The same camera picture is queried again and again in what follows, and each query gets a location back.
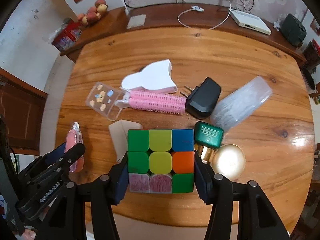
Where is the black speaker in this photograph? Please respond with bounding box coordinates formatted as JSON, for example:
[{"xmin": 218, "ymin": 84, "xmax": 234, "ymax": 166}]
[{"xmin": 279, "ymin": 14, "xmax": 307, "ymax": 47}]

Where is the person's left hand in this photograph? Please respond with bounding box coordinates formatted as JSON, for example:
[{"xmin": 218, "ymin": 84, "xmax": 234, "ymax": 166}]
[{"xmin": 15, "ymin": 226, "xmax": 38, "ymax": 240}]

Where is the fruit basket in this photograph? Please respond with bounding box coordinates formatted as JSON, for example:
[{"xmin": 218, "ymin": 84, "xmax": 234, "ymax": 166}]
[{"xmin": 77, "ymin": 0, "xmax": 109, "ymax": 27}]

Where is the pink correction tape dispenser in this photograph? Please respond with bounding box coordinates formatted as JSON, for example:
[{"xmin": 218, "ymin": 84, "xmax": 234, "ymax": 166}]
[{"xmin": 64, "ymin": 122, "xmax": 84, "ymax": 173}]

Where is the white router box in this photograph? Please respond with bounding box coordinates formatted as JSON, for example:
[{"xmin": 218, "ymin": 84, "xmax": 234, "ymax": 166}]
[{"xmin": 229, "ymin": 9, "xmax": 272, "ymax": 35}]

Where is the black round bin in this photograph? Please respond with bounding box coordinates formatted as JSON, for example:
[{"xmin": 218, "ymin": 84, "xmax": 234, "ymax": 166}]
[{"xmin": 302, "ymin": 67, "xmax": 317, "ymax": 93}]

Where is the white charging cable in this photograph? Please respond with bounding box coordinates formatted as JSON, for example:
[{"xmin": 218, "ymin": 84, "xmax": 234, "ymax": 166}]
[{"xmin": 178, "ymin": 0, "xmax": 232, "ymax": 30}]

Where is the black power adapter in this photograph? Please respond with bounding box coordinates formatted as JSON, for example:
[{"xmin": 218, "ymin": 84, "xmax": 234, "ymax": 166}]
[{"xmin": 184, "ymin": 77, "xmax": 222, "ymax": 120}]

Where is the clear fake nail case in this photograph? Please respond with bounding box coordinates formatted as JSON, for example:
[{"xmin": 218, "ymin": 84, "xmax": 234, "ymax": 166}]
[{"xmin": 86, "ymin": 82, "xmax": 125, "ymax": 123}]

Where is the beige cardboard piece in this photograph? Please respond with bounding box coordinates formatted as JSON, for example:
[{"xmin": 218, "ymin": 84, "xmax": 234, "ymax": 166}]
[{"xmin": 108, "ymin": 120, "xmax": 143, "ymax": 164}]

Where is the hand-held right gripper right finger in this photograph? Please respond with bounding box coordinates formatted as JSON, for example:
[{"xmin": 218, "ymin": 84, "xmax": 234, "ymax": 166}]
[{"xmin": 194, "ymin": 151, "xmax": 292, "ymax": 240}]

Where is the multicolour puzzle cube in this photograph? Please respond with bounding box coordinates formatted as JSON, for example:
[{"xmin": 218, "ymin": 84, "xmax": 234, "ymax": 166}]
[{"xmin": 127, "ymin": 129, "xmax": 195, "ymax": 194}]

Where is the long wooden console cabinet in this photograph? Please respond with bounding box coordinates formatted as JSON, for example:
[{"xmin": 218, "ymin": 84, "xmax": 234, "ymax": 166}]
[{"xmin": 125, "ymin": 4, "xmax": 307, "ymax": 68}]

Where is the gold cosmetic jar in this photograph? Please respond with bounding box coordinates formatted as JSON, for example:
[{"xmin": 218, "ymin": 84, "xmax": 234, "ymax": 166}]
[{"xmin": 196, "ymin": 144, "xmax": 246, "ymax": 180}]

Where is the white tooth-shaped box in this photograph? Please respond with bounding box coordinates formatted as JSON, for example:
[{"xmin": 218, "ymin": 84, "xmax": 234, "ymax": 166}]
[{"xmin": 121, "ymin": 59, "xmax": 178, "ymax": 93}]

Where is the small green box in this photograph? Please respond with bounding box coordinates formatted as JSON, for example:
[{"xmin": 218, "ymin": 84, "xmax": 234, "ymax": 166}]
[{"xmin": 194, "ymin": 121, "xmax": 225, "ymax": 148}]

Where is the grey square card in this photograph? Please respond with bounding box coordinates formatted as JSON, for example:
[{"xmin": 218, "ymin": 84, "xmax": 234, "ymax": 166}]
[{"xmin": 126, "ymin": 14, "xmax": 147, "ymax": 29}]

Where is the dark red box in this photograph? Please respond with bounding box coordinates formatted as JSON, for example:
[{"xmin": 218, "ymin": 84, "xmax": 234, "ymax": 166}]
[{"xmin": 303, "ymin": 39, "xmax": 320, "ymax": 71}]

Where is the small wooden side table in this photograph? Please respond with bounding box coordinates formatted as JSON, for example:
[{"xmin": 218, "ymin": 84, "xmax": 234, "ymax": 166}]
[{"xmin": 60, "ymin": 6, "xmax": 128, "ymax": 63}]

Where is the red printed box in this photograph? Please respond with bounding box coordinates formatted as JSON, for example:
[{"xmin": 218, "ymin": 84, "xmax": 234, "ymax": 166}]
[{"xmin": 51, "ymin": 21, "xmax": 83, "ymax": 52}]

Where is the pink hair roller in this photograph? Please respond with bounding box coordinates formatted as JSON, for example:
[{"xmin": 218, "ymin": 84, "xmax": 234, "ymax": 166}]
[
  {"xmin": 126, "ymin": 97, "xmax": 187, "ymax": 117},
  {"xmin": 124, "ymin": 91, "xmax": 187, "ymax": 105}
]

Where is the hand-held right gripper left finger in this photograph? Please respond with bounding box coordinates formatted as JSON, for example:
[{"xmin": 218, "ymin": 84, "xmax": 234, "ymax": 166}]
[{"xmin": 41, "ymin": 152, "xmax": 129, "ymax": 240}]

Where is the clear plastic wrapper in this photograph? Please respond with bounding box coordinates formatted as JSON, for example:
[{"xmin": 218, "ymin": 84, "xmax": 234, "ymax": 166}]
[{"xmin": 44, "ymin": 24, "xmax": 65, "ymax": 44}]

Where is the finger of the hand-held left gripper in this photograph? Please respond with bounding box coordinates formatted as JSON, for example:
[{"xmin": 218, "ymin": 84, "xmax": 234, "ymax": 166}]
[
  {"xmin": 46, "ymin": 144, "xmax": 66, "ymax": 165},
  {"xmin": 54, "ymin": 143, "xmax": 86, "ymax": 173}
]

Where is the clear plastic container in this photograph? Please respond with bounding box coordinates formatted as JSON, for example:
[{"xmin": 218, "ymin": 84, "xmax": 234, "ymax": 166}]
[{"xmin": 209, "ymin": 75, "xmax": 273, "ymax": 133}]

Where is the brown wooden door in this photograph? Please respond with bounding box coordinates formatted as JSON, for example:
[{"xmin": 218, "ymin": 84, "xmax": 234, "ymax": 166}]
[{"xmin": 0, "ymin": 67, "xmax": 48, "ymax": 155}]

